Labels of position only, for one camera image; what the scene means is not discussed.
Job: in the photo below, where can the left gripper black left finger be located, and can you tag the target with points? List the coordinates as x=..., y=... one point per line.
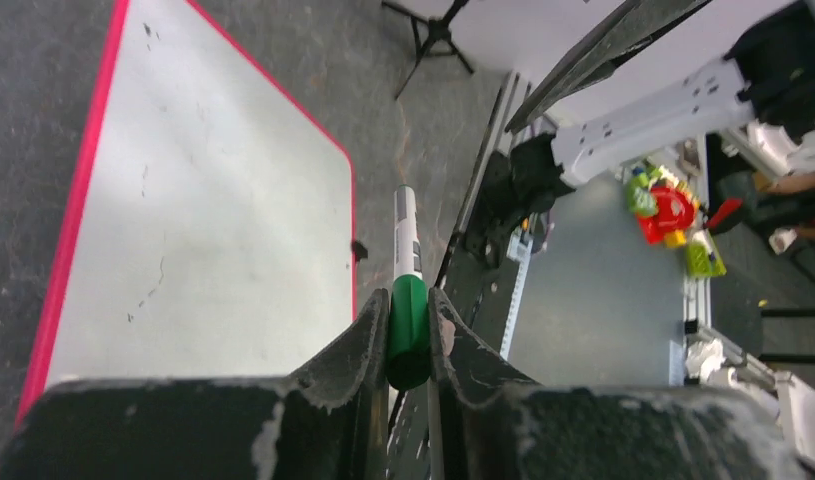
x=326, y=420

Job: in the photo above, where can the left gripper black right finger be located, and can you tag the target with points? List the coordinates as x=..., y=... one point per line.
x=647, y=433

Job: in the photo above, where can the green capped whiteboard marker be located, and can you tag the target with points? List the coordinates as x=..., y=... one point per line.
x=408, y=349

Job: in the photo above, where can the pink framed whiteboard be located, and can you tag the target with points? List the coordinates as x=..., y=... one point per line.
x=209, y=224

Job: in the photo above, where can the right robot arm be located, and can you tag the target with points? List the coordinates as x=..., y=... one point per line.
x=766, y=77

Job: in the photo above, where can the colourful toy pile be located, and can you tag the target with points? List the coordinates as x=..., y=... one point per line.
x=663, y=213

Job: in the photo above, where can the black microphone tripod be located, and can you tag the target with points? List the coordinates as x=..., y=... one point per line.
x=432, y=37

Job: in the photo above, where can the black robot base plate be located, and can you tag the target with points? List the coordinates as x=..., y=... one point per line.
x=459, y=423

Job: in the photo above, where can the white slotted cable duct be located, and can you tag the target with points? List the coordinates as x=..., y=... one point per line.
x=519, y=250

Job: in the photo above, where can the aluminium front frame rail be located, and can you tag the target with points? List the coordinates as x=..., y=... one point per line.
x=696, y=285

